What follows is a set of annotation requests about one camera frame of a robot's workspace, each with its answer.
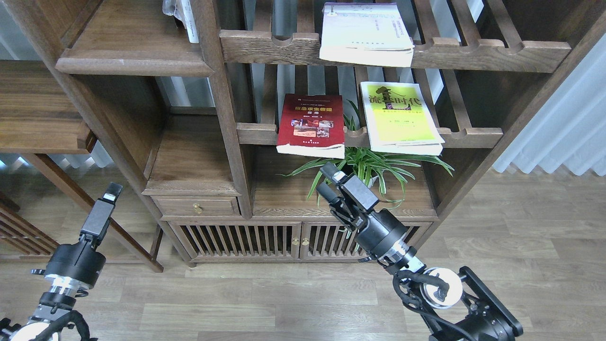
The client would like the yellow-green book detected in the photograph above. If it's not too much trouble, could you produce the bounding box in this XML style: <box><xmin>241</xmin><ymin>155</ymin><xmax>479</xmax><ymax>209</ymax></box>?
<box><xmin>360</xmin><ymin>81</ymin><xmax>444</xmax><ymax>156</ymax></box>

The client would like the white plant pot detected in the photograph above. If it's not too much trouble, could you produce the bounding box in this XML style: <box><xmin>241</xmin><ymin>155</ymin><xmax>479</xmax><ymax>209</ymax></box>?
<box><xmin>366</xmin><ymin>175</ymin><xmax>379</xmax><ymax>188</ymax></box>

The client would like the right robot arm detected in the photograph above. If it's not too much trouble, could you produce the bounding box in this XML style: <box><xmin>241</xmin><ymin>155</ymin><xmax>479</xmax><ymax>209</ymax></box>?
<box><xmin>317</xmin><ymin>162</ymin><xmax>523</xmax><ymax>341</ymax></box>

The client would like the green spider plant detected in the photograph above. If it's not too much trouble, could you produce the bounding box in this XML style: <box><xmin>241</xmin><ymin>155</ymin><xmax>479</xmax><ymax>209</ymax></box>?
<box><xmin>279</xmin><ymin>99</ymin><xmax>454</xmax><ymax>208</ymax></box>

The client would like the plastic-wrapped white book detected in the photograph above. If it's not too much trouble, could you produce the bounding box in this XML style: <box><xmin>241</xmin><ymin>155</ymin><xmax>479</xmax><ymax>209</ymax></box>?
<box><xmin>162</xmin><ymin>0</ymin><xmax>199</xmax><ymax>44</ymax></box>

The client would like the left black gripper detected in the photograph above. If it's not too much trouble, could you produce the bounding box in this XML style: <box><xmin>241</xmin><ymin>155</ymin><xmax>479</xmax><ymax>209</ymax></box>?
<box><xmin>44</xmin><ymin>183</ymin><xmax>123</xmax><ymax>289</ymax></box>

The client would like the white curtain right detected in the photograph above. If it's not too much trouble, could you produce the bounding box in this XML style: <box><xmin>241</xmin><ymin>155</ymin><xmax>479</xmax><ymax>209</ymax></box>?
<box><xmin>493</xmin><ymin>37</ymin><xmax>606</xmax><ymax>176</ymax></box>

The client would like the white book top shelf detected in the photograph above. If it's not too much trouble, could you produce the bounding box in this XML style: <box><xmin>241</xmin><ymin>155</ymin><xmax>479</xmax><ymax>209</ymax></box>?
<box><xmin>320</xmin><ymin>2</ymin><xmax>415</xmax><ymax>67</ymax></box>

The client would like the dark wooden bookshelf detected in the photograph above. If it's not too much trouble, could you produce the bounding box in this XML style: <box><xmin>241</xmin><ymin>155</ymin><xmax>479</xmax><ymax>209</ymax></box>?
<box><xmin>2</xmin><ymin>0</ymin><xmax>605</xmax><ymax>265</ymax></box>

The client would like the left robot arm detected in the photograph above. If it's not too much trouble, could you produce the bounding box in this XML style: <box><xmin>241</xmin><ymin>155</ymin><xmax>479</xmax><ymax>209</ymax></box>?
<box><xmin>1</xmin><ymin>183</ymin><xmax>123</xmax><ymax>341</ymax></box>

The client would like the red book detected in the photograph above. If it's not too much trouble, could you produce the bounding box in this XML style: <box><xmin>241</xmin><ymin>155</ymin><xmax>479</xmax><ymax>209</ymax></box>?
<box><xmin>276</xmin><ymin>94</ymin><xmax>346</xmax><ymax>159</ymax></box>

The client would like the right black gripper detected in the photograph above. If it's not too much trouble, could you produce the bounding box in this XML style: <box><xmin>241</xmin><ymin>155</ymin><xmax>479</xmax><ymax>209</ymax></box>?
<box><xmin>316</xmin><ymin>162</ymin><xmax>409</xmax><ymax>263</ymax></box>

